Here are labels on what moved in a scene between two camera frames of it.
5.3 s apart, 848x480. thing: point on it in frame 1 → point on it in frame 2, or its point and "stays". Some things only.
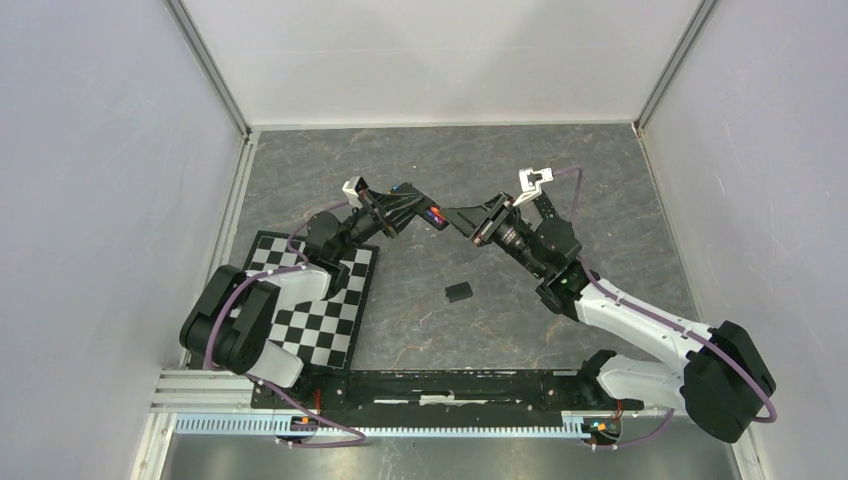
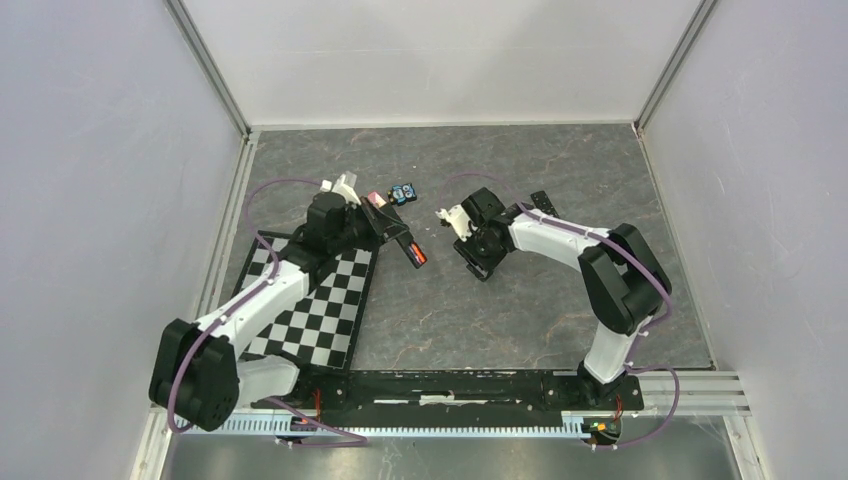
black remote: x=546 y=207 stays
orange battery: x=437 y=212 → x=418 y=252
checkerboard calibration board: x=324 y=333 stays
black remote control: x=433 y=214 → x=404 y=242
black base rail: x=441 y=389 stays
